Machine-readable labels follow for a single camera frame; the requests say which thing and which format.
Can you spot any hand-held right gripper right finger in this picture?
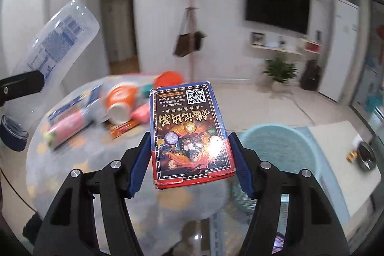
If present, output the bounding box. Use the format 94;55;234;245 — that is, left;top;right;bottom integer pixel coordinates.
229;132;351;256

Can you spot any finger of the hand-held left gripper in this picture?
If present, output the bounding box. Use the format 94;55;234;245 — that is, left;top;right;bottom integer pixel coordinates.
0;69;46;108

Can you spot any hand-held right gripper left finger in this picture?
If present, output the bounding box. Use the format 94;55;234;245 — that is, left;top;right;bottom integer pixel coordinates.
33;131;153;256

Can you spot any light blue plastic basket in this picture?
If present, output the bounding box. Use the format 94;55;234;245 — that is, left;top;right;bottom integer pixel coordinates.
240;123;320;211

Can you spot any printed blue red card box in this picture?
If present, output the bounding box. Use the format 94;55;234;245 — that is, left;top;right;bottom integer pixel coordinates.
149;80;237;191

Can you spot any clear plastic bottle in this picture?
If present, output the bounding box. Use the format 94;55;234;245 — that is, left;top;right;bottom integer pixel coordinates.
0;0;100;151

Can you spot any orange flat box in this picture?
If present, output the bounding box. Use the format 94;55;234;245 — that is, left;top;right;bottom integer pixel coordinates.
109;119;147;139

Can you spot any small pink container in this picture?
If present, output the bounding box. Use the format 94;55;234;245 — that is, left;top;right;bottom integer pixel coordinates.
130;104;150;125

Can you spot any pink snack packet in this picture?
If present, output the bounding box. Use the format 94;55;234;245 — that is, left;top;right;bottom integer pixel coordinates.
45;110;95;151

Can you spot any blue white packet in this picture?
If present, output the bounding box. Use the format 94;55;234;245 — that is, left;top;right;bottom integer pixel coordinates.
48;83;105;125

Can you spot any orange white plastic bottle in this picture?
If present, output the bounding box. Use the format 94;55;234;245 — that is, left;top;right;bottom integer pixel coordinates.
106;82;141;125

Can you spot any small teal item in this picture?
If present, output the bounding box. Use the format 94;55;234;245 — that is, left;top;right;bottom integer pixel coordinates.
136;83;155;99

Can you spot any smartphone with lit screen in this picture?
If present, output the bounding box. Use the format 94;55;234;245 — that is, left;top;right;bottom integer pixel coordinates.
274;232;286;249

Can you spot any white coffee table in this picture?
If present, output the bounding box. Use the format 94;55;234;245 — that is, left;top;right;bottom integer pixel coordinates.
288;121;381;220

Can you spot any green potted plant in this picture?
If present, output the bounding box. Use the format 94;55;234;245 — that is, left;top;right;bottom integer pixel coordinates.
262;54;297;91

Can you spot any white curved lower shelf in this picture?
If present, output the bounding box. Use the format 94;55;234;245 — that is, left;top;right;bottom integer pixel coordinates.
247;42;303;55

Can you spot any dark metal bowl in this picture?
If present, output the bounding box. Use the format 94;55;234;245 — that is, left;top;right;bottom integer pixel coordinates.
357;142;377;173

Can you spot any brown tote bag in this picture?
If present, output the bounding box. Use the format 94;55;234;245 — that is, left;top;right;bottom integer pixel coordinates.
173;8;202;57

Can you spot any red white box shelf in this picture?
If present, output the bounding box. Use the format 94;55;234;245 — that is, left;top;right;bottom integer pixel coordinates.
300;37;321;54

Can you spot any white standing air conditioner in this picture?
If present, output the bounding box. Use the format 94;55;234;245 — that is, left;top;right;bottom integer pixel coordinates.
318;0;360;103

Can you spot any black butterfly picture frame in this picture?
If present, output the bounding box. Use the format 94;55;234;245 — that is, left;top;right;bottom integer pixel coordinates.
250;32;267;46

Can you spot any black wall television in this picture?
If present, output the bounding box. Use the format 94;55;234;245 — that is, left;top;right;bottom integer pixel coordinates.
245;0;311;35

